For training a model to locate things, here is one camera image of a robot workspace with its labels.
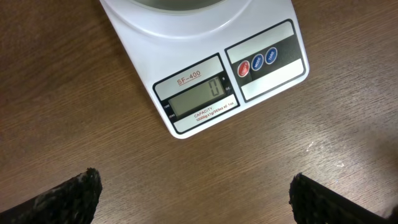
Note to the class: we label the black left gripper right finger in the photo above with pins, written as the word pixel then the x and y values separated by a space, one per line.
pixel 314 203

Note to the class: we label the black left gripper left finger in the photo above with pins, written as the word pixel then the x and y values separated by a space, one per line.
pixel 72 202

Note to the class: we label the white bowl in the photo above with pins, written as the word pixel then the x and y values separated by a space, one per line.
pixel 177 5

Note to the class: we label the white digital kitchen scale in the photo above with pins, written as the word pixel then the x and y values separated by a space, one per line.
pixel 202 67

